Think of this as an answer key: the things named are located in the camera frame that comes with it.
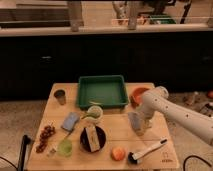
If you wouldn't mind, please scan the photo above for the green spoon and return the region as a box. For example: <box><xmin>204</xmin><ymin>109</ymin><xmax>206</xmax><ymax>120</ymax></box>
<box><xmin>82</xmin><ymin>113</ymin><xmax>100</xmax><ymax>119</ymax></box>

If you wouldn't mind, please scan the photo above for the bunch of red grapes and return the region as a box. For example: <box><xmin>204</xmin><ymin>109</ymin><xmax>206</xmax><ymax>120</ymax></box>
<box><xmin>36</xmin><ymin>125</ymin><xmax>56</xmax><ymax>153</ymax></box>

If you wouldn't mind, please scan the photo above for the blue sponge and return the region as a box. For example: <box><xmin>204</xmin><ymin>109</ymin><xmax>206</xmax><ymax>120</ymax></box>
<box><xmin>61</xmin><ymin>112</ymin><xmax>80</xmax><ymax>132</ymax></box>

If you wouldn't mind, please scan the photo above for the wooden block on plate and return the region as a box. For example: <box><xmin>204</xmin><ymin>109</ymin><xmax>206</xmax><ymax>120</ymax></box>
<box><xmin>85</xmin><ymin>125</ymin><xmax>100</xmax><ymax>152</ymax></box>

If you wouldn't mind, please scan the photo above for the orange fruit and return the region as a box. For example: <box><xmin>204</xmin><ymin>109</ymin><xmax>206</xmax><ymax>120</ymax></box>
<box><xmin>111</xmin><ymin>147</ymin><xmax>126</xmax><ymax>161</ymax></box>

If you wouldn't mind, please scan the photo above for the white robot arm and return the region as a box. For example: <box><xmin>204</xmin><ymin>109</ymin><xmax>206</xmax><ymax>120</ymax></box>
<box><xmin>136</xmin><ymin>86</ymin><xmax>213</xmax><ymax>146</ymax></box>

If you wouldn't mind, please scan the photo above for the black clamp stand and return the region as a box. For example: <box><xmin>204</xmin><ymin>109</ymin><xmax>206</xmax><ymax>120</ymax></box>
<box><xmin>17</xmin><ymin>135</ymin><xmax>31</xmax><ymax>171</ymax></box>

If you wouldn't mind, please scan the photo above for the grey blue towel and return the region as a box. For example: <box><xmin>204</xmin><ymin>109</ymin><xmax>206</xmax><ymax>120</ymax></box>
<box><xmin>128</xmin><ymin>112</ymin><xmax>142</xmax><ymax>132</ymax></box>

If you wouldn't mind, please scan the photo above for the small dark metal cup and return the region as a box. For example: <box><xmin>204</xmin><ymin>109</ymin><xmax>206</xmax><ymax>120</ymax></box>
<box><xmin>54</xmin><ymin>89</ymin><xmax>66</xmax><ymax>105</ymax></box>

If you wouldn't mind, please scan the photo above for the white dish brush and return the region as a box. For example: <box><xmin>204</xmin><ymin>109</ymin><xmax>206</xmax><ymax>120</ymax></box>
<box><xmin>128</xmin><ymin>139</ymin><xmax>167</xmax><ymax>164</ymax></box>

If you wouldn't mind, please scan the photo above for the green plastic tray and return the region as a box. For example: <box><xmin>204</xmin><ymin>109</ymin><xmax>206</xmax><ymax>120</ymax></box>
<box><xmin>76</xmin><ymin>75</ymin><xmax>129</xmax><ymax>109</ymax></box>

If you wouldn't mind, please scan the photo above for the orange bowl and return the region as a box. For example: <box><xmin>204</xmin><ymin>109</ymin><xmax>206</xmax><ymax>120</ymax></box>
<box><xmin>130</xmin><ymin>87</ymin><xmax>147</xmax><ymax>107</ymax></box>

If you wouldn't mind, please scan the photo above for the black cable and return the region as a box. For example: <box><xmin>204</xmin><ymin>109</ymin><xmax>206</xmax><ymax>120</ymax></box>
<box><xmin>182</xmin><ymin>154</ymin><xmax>213</xmax><ymax>171</ymax></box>

